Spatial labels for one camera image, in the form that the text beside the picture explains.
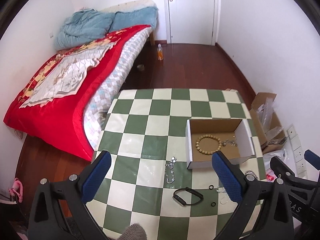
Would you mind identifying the clear plastic packaging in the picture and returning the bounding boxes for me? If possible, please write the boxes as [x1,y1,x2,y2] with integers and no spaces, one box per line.
[256,96,286,146]

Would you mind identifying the brown cardboard box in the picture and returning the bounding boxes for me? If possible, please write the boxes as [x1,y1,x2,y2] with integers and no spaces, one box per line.
[249,92,286,154]

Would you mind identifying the white cardboard box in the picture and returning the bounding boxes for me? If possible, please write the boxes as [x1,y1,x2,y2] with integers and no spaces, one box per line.
[185,119,255,170]

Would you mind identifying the pink slipper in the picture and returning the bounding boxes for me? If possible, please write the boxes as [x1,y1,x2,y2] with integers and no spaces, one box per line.
[9,178,23,203]

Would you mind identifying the white patterned cloth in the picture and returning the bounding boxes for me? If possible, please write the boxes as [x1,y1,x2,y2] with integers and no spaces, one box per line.
[20,42,117,108]

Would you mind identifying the black wristband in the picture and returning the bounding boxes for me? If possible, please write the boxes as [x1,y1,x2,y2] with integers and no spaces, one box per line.
[172,187,204,206]

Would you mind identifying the wooden bead bracelet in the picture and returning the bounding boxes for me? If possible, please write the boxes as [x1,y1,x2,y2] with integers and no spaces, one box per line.
[195,134,223,156]

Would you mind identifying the white power strip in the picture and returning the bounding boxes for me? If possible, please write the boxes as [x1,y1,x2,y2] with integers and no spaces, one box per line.
[286,124,308,179]

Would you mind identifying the red bed quilt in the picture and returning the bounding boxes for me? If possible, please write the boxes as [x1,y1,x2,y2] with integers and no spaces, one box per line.
[3,25,150,161]

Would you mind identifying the white red plastic bag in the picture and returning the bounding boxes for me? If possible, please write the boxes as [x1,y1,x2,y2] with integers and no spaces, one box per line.
[262,148,288,182]

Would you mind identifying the green white checkered tablecloth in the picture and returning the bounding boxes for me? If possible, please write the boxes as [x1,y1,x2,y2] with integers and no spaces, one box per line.
[87,88,250,239]

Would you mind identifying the white door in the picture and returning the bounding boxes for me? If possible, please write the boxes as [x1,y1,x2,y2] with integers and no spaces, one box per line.
[164,0,221,46]

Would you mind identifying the silver pendant chain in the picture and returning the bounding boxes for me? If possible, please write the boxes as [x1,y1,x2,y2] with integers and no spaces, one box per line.
[222,135,238,147]

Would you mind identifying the silver flower link bracelet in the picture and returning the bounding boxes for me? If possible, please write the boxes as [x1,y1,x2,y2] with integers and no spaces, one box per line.
[164,156,178,185]

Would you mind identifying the orange drink bottle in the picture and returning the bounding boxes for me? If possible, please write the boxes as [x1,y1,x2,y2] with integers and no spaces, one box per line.
[157,43,164,61]

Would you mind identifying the blue blanket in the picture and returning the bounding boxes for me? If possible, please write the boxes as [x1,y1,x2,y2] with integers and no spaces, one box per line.
[54,6,158,50]

